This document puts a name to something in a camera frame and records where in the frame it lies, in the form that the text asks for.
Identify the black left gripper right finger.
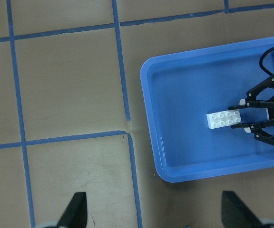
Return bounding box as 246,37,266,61
222,191,267,228

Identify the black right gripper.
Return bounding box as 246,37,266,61
227,76,274,146

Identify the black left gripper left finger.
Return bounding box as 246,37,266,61
58,192,88,228

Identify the white square building block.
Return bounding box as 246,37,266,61
224,110,241,126

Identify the blue plastic tray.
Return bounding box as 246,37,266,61
140,37,274,183

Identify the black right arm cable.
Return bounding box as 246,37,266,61
259,44,274,84

